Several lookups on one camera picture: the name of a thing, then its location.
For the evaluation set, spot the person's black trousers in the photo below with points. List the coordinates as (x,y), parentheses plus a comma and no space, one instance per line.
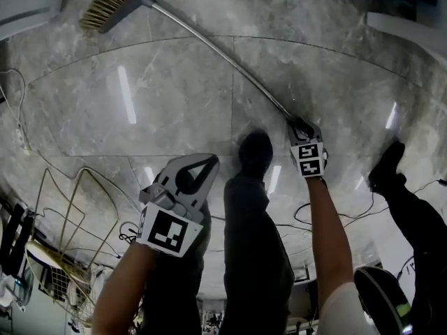
(255,257)

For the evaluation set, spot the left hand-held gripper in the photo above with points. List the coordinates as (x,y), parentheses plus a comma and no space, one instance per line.
(164,232)

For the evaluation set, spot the person's right black shoe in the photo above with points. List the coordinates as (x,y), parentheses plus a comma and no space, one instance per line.
(256,152)

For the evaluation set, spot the black round device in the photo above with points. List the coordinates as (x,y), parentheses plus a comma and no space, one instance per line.
(380,298)

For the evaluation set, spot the person's white shirt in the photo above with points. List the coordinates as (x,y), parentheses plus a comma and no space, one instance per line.
(345,312)

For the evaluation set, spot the person's right forearm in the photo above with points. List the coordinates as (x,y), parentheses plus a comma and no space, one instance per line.
(328,239)

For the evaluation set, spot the black chair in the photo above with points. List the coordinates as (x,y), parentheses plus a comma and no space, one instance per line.
(15,239)

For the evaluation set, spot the person's left forearm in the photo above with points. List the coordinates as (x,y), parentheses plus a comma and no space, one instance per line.
(122,291)

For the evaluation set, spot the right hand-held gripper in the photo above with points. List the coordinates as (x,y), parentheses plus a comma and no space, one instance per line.
(309,159)

